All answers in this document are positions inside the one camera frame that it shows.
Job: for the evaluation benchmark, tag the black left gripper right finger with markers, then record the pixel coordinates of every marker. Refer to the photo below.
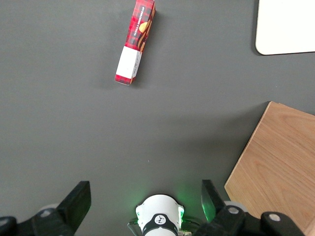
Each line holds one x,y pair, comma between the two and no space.
229,221

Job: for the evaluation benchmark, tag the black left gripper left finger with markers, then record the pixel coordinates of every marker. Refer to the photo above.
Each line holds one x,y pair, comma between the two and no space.
71,209

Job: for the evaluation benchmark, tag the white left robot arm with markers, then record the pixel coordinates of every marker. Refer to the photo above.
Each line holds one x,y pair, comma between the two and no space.
157,209

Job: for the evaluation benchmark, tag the cream plastic tray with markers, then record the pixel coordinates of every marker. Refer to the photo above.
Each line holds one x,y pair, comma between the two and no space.
285,24

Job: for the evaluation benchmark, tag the wooden drawer cabinet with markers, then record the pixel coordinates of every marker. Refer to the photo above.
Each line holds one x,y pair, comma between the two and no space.
275,159

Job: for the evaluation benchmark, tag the red cookie box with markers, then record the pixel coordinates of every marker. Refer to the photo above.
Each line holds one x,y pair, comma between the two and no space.
137,29

